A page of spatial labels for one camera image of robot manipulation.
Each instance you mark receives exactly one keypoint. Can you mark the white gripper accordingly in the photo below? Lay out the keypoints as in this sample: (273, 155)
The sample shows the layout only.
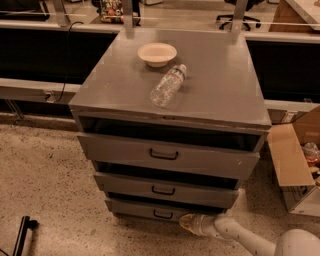
(199, 223)

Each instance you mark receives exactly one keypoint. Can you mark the grey bottom drawer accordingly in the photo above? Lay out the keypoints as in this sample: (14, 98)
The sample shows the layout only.
(156, 209)

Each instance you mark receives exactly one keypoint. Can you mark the grey drawer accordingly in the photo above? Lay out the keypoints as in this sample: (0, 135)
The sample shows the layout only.
(156, 209)
(165, 190)
(168, 156)

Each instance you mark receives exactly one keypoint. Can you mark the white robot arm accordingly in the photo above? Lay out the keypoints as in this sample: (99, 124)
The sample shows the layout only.
(224, 228)

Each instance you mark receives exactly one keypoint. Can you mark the grey middle drawer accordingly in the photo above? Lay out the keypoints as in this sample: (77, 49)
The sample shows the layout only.
(165, 190)

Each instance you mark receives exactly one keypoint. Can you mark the grey top drawer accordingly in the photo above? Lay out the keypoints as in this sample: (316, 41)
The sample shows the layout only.
(168, 156)

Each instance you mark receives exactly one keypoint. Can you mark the grey drawer cabinet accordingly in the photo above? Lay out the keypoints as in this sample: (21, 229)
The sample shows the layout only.
(220, 104)

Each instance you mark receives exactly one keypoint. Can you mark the cardboard box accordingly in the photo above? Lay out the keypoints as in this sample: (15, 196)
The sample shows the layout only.
(301, 194)

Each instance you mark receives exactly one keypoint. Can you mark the clear plastic water bottle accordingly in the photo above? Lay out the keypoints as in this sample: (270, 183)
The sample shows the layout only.
(162, 94)

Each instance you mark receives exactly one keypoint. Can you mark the black bar object on floor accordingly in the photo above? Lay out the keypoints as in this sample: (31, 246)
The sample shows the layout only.
(26, 224)

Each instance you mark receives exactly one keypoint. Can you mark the white paper bowl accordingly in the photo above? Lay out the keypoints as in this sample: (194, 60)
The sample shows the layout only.
(157, 54)

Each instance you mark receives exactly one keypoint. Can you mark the colourful snack rack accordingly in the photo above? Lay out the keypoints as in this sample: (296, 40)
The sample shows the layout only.
(111, 11)

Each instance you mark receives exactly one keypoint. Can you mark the black office chair base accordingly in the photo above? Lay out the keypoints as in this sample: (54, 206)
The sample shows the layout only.
(238, 19)

